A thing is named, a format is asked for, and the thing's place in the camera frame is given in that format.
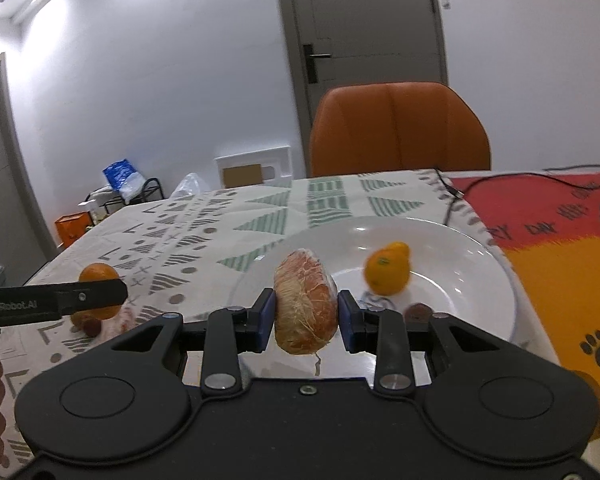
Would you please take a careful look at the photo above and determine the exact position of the red orange mat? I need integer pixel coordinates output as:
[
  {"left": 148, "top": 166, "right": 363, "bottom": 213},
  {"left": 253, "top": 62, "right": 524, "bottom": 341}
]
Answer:
[{"left": 451, "top": 172, "right": 600, "bottom": 402}]

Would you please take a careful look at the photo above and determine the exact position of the white ceramic plate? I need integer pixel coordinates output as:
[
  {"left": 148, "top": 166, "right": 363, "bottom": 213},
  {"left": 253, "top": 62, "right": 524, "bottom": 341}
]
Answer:
[{"left": 228, "top": 217, "right": 517, "bottom": 340}]

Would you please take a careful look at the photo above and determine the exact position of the white styrofoam packaging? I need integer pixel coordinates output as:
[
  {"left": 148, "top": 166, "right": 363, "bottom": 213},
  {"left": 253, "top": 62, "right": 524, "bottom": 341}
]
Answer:
[{"left": 214, "top": 145, "right": 294, "bottom": 188}]

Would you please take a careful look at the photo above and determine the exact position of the orange leather chair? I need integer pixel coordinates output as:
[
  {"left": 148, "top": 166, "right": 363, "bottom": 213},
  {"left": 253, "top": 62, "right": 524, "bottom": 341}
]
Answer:
[{"left": 310, "top": 82, "right": 492, "bottom": 177}]

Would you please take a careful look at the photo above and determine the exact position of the dark brown passion fruit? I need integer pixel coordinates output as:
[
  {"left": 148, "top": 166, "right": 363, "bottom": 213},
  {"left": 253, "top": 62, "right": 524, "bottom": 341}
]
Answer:
[{"left": 403, "top": 304, "right": 434, "bottom": 323}]

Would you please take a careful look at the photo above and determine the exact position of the black cable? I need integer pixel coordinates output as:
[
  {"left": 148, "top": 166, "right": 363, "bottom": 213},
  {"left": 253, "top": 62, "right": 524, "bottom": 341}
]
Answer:
[{"left": 431, "top": 162, "right": 600, "bottom": 226}]

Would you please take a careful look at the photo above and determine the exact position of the grey door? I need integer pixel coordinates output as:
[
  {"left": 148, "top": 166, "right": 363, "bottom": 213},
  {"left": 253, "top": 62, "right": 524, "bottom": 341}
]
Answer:
[
  {"left": 0, "top": 53, "right": 58, "bottom": 286},
  {"left": 278, "top": 0, "right": 448, "bottom": 151}
]

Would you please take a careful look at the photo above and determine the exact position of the large orange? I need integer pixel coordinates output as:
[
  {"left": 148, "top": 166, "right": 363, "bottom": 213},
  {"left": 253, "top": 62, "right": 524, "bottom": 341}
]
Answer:
[
  {"left": 363, "top": 242, "right": 411, "bottom": 296},
  {"left": 70, "top": 263, "right": 121, "bottom": 330}
]

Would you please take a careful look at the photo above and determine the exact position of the peeled pomelo piece small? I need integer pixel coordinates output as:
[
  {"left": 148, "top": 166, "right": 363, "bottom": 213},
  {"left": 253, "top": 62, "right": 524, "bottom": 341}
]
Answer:
[{"left": 274, "top": 248, "right": 338, "bottom": 356}]

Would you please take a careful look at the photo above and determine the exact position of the black metal rack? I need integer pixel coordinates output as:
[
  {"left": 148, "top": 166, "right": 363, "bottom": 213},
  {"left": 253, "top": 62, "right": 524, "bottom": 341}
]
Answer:
[{"left": 84, "top": 176, "right": 166, "bottom": 216}]

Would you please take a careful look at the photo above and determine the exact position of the patterned white tablecloth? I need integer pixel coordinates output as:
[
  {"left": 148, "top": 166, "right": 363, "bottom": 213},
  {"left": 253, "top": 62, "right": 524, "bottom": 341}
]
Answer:
[{"left": 0, "top": 168, "right": 562, "bottom": 480}]

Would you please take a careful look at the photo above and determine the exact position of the blue white plastic bag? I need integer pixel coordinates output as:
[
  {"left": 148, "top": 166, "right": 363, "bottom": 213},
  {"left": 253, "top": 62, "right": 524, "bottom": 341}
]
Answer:
[{"left": 102, "top": 158, "right": 146, "bottom": 203}]

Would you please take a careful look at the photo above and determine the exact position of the orange cardboard box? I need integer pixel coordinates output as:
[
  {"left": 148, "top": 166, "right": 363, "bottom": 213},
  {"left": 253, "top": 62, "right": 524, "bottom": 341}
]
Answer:
[{"left": 55, "top": 211, "right": 93, "bottom": 248}]

